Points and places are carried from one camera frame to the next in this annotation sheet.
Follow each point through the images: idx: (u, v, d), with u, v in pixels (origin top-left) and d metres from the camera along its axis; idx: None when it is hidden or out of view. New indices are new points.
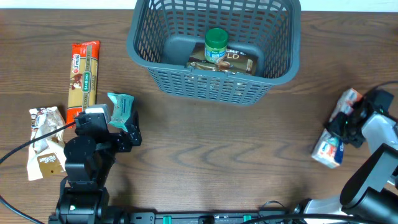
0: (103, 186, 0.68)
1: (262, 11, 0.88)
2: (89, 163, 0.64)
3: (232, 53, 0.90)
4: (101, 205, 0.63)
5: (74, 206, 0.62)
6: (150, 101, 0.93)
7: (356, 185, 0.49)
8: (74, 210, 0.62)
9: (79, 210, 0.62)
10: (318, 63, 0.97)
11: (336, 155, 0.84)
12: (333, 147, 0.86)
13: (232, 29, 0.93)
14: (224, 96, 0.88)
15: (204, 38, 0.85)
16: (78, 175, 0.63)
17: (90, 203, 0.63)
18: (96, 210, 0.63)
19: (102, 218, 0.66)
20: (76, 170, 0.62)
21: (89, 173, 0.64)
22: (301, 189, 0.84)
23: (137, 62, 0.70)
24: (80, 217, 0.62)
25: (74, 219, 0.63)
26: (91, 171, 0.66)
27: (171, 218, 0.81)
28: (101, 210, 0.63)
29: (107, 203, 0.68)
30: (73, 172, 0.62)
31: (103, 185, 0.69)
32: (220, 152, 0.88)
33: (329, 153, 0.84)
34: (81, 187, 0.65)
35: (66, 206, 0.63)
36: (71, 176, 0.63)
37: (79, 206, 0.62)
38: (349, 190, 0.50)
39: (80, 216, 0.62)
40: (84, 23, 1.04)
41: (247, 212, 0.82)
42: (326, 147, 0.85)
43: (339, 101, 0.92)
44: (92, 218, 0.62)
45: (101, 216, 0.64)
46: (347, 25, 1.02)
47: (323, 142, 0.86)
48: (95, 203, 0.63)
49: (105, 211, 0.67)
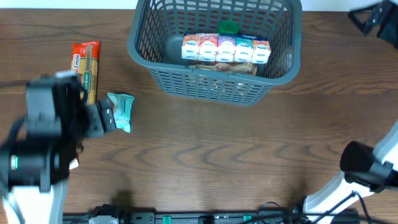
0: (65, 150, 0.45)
1: (263, 10, 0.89)
2: (64, 98, 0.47)
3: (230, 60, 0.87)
4: (58, 154, 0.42)
5: (19, 153, 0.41)
6: (150, 101, 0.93)
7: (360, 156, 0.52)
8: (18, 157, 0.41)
9: (25, 157, 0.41)
10: (318, 62, 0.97)
11: (260, 45, 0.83)
12: (258, 43, 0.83)
13: (245, 26, 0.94)
14: (226, 96, 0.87)
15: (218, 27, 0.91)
16: (38, 102, 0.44)
17: (41, 150, 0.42)
18: (51, 160, 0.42)
19: (61, 173, 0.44)
20: (39, 99, 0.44)
21: (54, 109, 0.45)
22: (301, 188, 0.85)
23: (138, 62, 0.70)
24: (27, 167, 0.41)
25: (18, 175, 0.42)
26: (63, 108, 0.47)
27: (171, 218, 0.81)
28: (58, 159, 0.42)
29: (64, 158, 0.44)
30: (33, 101, 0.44)
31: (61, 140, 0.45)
32: (220, 152, 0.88)
33: (256, 44, 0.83)
34: (41, 130, 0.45)
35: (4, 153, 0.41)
36: (31, 110, 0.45)
37: (26, 152, 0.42)
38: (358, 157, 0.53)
39: (26, 167, 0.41)
40: (84, 23, 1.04)
41: (247, 212, 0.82)
42: (261, 55, 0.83)
43: (254, 42, 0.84)
44: (45, 168, 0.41)
45: (60, 168, 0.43)
46: (347, 25, 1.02)
47: (258, 55, 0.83)
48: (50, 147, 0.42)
49: (63, 170, 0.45)
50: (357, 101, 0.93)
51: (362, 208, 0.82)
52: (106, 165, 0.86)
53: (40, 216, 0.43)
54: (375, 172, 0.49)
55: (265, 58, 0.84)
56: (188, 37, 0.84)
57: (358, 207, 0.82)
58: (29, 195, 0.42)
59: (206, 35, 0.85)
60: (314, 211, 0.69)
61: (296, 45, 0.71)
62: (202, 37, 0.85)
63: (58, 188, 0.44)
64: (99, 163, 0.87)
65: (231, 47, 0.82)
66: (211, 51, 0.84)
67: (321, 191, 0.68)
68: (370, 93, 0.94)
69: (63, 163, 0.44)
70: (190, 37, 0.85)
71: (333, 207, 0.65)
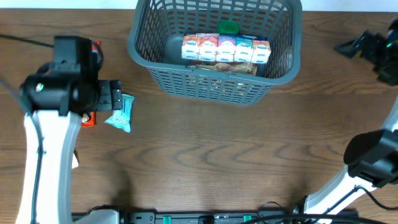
0: (94, 92, 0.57)
1: (263, 10, 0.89)
2: (88, 51, 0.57)
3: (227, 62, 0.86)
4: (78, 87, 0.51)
5: (44, 84, 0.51)
6: (150, 101, 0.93)
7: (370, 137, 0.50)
8: (44, 86, 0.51)
9: (50, 86, 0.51)
10: (319, 62, 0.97)
11: (260, 45, 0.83)
12: (258, 43, 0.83)
13: (245, 26, 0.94)
14: (226, 96, 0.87)
15: (218, 27, 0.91)
16: (66, 53, 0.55)
17: (64, 83, 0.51)
18: (71, 91, 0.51)
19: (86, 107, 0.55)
20: (66, 49, 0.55)
21: (79, 58, 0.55)
22: (301, 188, 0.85)
23: (138, 62, 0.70)
24: (50, 95, 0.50)
25: (43, 102, 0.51)
26: (85, 60, 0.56)
27: (171, 218, 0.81)
28: (78, 94, 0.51)
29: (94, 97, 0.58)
30: (62, 49, 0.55)
31: (74, 81, 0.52)
32: (220, 152, 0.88)
33: (256, 45, 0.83)
34: (65, 70, 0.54)
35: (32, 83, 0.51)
36: (57, 58, 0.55)
37: (50, 83, 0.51)
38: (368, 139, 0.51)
39: (49, 94, 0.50)
40: (84, 23, 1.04)
41: (247, 212, 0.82)
42: (261, 55, 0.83)
43: (254, 42, 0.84)
44: (65, 98, 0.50)
45: (79, 101, 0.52)
46: (347, 25, 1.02)
47: (258, 55, 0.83)
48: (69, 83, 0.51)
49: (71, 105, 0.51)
50: (357, 101, 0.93)
51: (362, 208, 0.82)
52: (106, 164, 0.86)
53: (56, 150, 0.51)
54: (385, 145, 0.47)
55: (265, 58, 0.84)
56: (188, 37, 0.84)
57: (358, 208, 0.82)
58: (49, 119, 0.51)
59: (206, 35, 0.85)
60: (315, 210, 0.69)
61: (296, 45, 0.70)
62: (202, 37, 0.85)
63: (75, 117, 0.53)
64: (99, 163, 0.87)
65: (231, 47, 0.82)
66: (211, 51, 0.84)
67: (324, 189, 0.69)
68: (370, 93, 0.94)
69: (84, 98, 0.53)
70: (190, 37, 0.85)
71: (335, 205, 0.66)
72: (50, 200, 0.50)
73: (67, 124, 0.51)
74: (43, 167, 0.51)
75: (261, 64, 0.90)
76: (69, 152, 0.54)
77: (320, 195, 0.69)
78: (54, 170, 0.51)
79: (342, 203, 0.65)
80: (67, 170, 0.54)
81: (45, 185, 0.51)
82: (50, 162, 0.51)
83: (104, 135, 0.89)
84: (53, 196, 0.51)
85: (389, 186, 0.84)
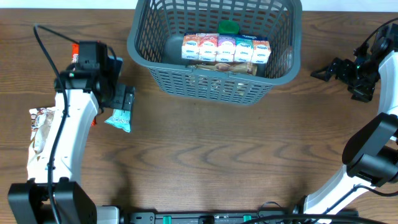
0: (107, 87, 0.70)
1: (263, 10, 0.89)
2: (103, 55, 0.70)
3: (224, 63, 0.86)
4: (99, 81, 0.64)
5: (73, 74, 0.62)
6: (150, 101, 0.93)
7: (367, 132, 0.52)
8: (74, 76, 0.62)
9: (78, 77, 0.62)
10: (319, 62, 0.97)
11: (260, 45, 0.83)
12: (258, 43, 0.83)
13: (245, 26, 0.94)
14: (226, 96, 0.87)
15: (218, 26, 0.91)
16: (88, 52, 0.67)
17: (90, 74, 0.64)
18: (94, 83, 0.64)
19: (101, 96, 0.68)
20: (88, 50, 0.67)
21: (99, 58, 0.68)
22: (301, 188, 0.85)
23: (137, 61, 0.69)
24: (77, 85, 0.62)
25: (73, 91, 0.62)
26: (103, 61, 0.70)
27: (171, 218, 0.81)
28: (99, 85, 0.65)
29: (107, 89, 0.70)
30: (84, 51, 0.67)
31: (97, 75, 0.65)
32: (220, 152, 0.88)
33: (256, 45, 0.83)
34: (87, 68, 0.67)
35: (64, 74, 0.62)
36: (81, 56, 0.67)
37: (78, 74, 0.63)
38: (362, 134, 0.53)
39: (76, 84, 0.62)
40: (83, 22, 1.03)
41: (247, 212, 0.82)
42: (261, 55, 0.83)
43: (254, 42, 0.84)
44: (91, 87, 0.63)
45: (98, 92, 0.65)
46: (347, 24, 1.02)
47: (259, 55, 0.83)
48: (93, 76, 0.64)
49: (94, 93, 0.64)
50: (357, 101, 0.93)
51: (362, 208, 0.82)
52: (106, 164, 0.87)
53: (78, 117, 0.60)
54: (385, 128, 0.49)
55: (265, 58, 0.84)
56: (188, 37, 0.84)
57: (358, 208, 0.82)
58: (78, 93, 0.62)
59: (205, 35, 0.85)
60: (315, 210, 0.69)
61: (296, 45, 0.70)
62: (201, 37, 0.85)
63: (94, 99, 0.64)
64: (98, 163, 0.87)
65: (231, 47, 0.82)
66: (211, 51, 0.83)
67: (323, 189, 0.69)
68: None
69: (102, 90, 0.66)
70: (189, 37, 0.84)
71: (335, 204, 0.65)
72: (67, 150, 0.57)
73: (89, 98, 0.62)
74: (66, 125, 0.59)
75: (261, 64, 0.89)
76: (86, 122, 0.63)
77: (319, 195, 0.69)
78: (74, 129, 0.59)
79: (343, 203, 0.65)
80: (83, 135, 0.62)
81: (66, 139, 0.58)
82: (73, 121, 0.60)
83: (104, 135, 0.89)
84: (70, 149, 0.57)
85: (389, 186, 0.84)
